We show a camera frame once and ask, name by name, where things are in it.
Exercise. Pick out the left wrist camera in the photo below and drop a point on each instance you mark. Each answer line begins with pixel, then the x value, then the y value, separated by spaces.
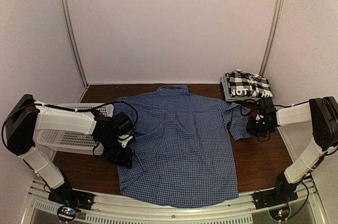
pixel 123 128

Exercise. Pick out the right small circuit board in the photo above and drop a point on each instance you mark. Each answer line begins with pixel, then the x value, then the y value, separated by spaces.
pixel 279 214

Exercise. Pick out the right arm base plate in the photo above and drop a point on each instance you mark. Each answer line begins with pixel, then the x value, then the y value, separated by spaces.
pixel 269 198

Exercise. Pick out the small circuit board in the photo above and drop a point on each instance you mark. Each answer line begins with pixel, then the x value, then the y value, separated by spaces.
pixel 66 213
pixel 279 214

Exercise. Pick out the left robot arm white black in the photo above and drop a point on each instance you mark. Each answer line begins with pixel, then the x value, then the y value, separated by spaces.
pixel 30 115

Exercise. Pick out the blue checked shirt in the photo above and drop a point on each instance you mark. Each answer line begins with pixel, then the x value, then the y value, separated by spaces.
pixel 183 154

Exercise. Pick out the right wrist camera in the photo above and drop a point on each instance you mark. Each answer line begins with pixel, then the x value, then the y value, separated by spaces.
pixel 266 108

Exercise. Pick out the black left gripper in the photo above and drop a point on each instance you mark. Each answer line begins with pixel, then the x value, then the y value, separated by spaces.
pixel 123 159

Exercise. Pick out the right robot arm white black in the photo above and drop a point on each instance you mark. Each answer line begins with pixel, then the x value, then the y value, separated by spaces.
pixel 313 122

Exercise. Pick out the white perforated plastic basket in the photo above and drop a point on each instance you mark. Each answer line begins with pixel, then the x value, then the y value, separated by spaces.
pixel 73 142

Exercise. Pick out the left small circuit board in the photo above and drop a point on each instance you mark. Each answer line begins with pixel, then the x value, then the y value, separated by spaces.
pixel 66 213

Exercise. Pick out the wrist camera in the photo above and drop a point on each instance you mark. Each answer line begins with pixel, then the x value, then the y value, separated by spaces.
pixel 123 128
pixel 266 108

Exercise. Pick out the right aluminium frame post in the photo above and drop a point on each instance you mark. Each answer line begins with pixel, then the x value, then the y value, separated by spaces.
pixel 278 8

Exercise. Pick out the black white plaid shirt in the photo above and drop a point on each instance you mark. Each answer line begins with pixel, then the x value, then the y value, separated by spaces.
pixel 244 84

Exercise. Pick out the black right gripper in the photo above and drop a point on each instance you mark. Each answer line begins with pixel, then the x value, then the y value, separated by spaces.
pixel 250 129

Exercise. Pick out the left aluminium frame post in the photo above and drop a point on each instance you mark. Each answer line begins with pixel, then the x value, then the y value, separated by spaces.
pixel 73 43

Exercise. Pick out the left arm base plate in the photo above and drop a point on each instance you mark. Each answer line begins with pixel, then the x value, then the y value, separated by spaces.
pixel 73 198

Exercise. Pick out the aluminium frame post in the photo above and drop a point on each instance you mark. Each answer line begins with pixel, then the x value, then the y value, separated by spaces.
pixel 73 43
pixel 278 8

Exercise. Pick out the front aluminium rail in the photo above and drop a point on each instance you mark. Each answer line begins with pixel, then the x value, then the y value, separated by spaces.
pixel 108 208

